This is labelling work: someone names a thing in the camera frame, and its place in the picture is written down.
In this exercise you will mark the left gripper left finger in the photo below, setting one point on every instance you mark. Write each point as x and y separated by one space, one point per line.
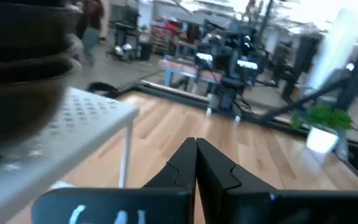
166 202

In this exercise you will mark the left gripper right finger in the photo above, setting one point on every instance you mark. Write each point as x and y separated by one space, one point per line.
228 199

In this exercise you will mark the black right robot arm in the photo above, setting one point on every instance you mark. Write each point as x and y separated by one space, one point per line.
230 88

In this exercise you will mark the white perforated metal shelf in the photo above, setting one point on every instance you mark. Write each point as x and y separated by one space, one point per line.
82 124

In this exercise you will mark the green potted plant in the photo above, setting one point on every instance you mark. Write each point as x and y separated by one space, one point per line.
328 116

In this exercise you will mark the grey blue metal table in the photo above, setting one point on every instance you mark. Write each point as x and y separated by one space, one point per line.
185 71

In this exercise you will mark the black cabinet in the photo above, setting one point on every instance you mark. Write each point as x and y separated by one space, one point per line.
303 62

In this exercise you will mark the red cluttered rack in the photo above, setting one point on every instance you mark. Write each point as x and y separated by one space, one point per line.
166 32

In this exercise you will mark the black equipment cart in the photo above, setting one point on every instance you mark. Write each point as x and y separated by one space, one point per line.
125 28

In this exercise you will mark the person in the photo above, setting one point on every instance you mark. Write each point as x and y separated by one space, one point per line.
90 34

